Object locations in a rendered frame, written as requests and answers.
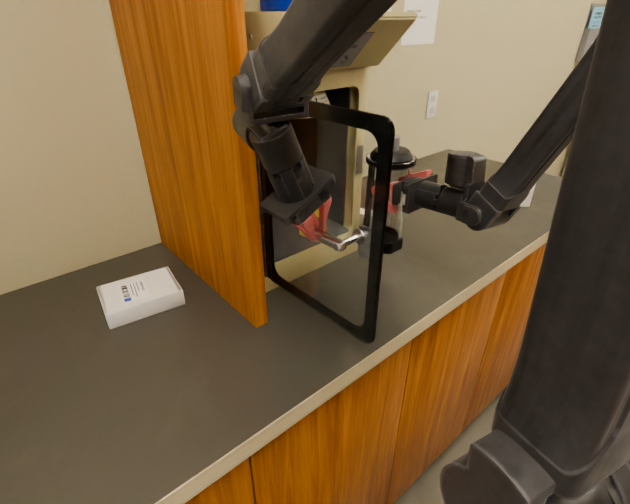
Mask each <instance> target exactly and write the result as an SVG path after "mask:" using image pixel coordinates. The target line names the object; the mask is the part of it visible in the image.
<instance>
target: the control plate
mask: <svg viewBox="0 0 630 504"><path fill-rule="evenodd" d="M374 33H375V32H366V33H365V34H364V35H363V36H362V37H361V38H360V39H359V40H358V41H357V42H356V43H355V44H354V45H353V46H352V47H351V48H350V49H349V50H348V51H347V52H346V53H345V54H344V55H343V56H342V57H341V58H340V59H339V60H338V61H337V62H336V63H335V64H334V65H333V66H332V67H331V68H334V67H343V66H350V65H351V64H352V62H353V61H354V60H355V58H356V57H357V56H358V54H359V53H360V52H361V50H362V49H363V48H364V46H365V45H366V43H367V42H368V41H369V39H370V38H371V37H372V35H373V34H374ZM347 55H348V59H347V60H346V59H344V57H345V56H347Z"/></svg>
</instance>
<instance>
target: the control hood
mask: <svg viewBox="0 0 630 504"><path fill-rule="evenodd" d="M285 12H286V11H260V12H245V24H246V38H247V51H253V50H256V49H257V47H258V45H259V44H260V42H261V41H262V40H263V39H264V38H265V37H266V36H268V35H270V34H271V33H272V31H273V30H274V29H275V28H276V26H277V25H278V24H279V22H280V21H281V19H282V17H283V16H284V14H285ZM416 13H417V12H386V13H385V14H384V15H383V16H382V17H381V18H380V19H379V20H378V21H377V22H376V23H375V24H374V25H373V26H372V27H371V28H370V29H369V30H368V31H367V32H375V33H374V34H373V35H372V37H371V38H370V39H369V41H368V42H367V43H366V45H365V46H364V48H363V49H362V50H361V52H360V53H359V54H358V56H357V57H356V58H355V60H354V61H353V62H352V64H351V65H350V66H343V67H334V68H330V69H329V70H328V71H332V70H341V69H351V68H360V67H369V66H377V65H379V64H380V63H381V62H382V60H383V59H384V58H385V57H386V55H387V54H388V53H389V52H390V51H391V49H392V48H393V47H394V46H395V44H396V43H397V42H398V41H399V40H400V38H401V37H402V36H403V35H404V34H405V32H406V31H407V30H408V29H409V27H410V26H411V25H412V24H413V23H414V21H415V20H416V18H417V16H418V14H416Z"/></svg>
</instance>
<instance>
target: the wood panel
mask: <svg viewBox="0 0 630 504"><path fill-rule="evenodd" d="M109 3H110V8H111V12H112V17H113V22H114V26H115V31H116V35H117V40H118V45H119V49H120V54H121V58H122V63H123V68H124V72H125V77H126V81H127V86H128V91H129V95H130V100H131V104H132V109H133V114H134V118H135V123H136V127H137V132H138V137H139V141H140V146H141V150H142V155H143V160H144V164H145V169H146V173H147V178H148V183H149V187H150V192H151V196H152V201H153V205H154V210H155V215H156V219H157V224H158V228H159V233H160V238H161V242H162V243H163V244H164V245H165V246H166V247H167V248H168V249H169V250H170V251H172V252H173V253H174V254H175V255H176V256H177V257H178V258H179V259H180V260H182V261H183V262H184V263H185V264H186V265H187V266H188V267H189V268H190V269H191V270H193V271H194V272H195V273H196V274H197V275H198V276H199V277H200V278H201V279H203V280H204V281H205V282H206V283H207V284H208V285H209V286H210V287H211V288H212V289H214V290H215V291H216V292H217V293H218V294H219V295H220V296H221V297H222V298H224V299H225V300H226V301H227V302H228V303H229V304H230V305H231V306H232V307H233V308H235V309H236V310H237V311H238V312H239V313H240V314H241V315H242V316H243V317H244V318H246V319H247V320H248V321H249V322H250V323H251V324H252V325H253V326H254V327H256V328H258V327H260V326H262V325H264V324H266V323H267V322H268V317H267V304H266V290H265V277H264V264H263V250H262V237H261V224H260V211H259V197H258V184H257V171H256V157H255V151H254V150H252V149H251V148H250V147H249V146H248V145H247V144H246V142H245V141H244V140H243V139H242V138H241V137H240V136H239V135H238V134H237V133H236V131H235V130H234V128H233V124H232V118H233V114H234V111H235V110H236V108H237V106H236V105H235V104H234V96H233V86H232V80H233V76H234V75H238V74H239V73H240V67H241V64H242V62H243V60H244V58H245V56H246V54H247V52H248V51H247V38H246V24H245V11H244V0H109Z"/></svg>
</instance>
